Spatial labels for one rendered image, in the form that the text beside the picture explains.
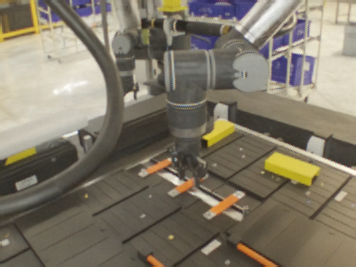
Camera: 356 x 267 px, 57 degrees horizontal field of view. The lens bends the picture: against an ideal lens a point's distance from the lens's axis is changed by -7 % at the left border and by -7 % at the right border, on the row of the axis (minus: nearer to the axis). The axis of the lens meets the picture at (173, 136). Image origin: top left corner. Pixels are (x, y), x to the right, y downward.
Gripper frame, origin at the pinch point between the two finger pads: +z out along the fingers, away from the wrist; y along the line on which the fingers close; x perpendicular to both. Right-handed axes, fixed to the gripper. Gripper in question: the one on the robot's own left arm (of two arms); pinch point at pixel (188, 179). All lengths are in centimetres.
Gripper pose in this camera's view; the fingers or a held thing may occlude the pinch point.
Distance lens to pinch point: 106.3
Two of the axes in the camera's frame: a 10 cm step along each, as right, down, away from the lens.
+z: 0.5, 8.9, 4.6
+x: 7.4, -3.4, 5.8
